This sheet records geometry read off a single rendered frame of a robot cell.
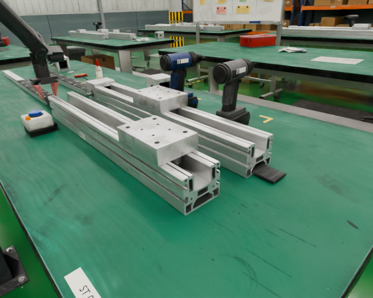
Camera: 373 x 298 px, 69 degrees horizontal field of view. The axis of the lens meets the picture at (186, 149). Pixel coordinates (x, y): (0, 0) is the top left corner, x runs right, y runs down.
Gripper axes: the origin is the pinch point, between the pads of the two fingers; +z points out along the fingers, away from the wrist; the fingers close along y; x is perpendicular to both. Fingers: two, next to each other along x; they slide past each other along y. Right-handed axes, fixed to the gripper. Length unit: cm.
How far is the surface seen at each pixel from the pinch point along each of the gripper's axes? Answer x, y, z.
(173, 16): 585, 541, -17
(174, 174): -97, -5, -5
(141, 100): -57, 14, -7
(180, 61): -52, 35, -16
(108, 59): 328, 187, 39
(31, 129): -35.4, -16.1, 0.4
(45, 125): -35.4, -11.8, 0.2
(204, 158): -96, 4, -5
